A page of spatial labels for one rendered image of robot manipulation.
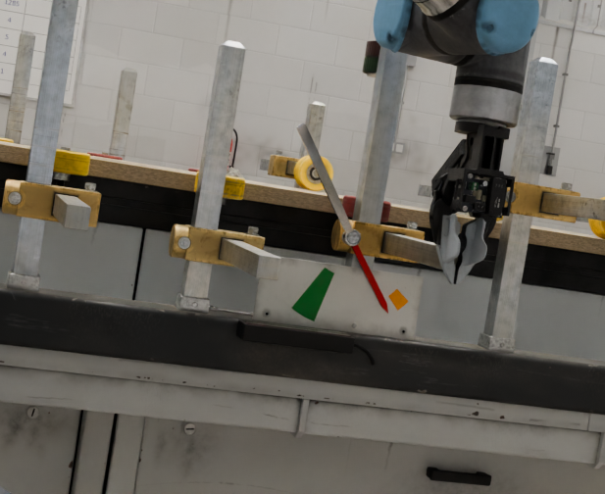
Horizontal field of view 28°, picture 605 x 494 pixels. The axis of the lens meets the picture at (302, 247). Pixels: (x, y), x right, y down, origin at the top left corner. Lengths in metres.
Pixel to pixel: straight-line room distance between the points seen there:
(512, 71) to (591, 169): 8.26
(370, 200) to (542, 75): 0.34
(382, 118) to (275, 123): 7.23
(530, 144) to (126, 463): 0.84
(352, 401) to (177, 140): 7.15
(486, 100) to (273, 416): 0.63
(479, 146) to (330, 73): 7.64
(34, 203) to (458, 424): 0.76
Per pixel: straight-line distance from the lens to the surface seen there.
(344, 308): 1.89
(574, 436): 2.11
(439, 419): 2.01
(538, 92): 1.99
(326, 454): 2.20
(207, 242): 1.83
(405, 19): 1.52
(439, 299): 2.18
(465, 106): 1.61
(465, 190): 1.60
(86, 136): 8.97
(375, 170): 1.89
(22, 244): 1.81
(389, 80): 1.90
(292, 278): 1.86
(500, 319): 1.99
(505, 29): 1.43
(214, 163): 1.83
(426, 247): 1.72
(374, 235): 1.89
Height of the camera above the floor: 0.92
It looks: 3 degrees down
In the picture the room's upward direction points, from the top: 9 degrees clockwise
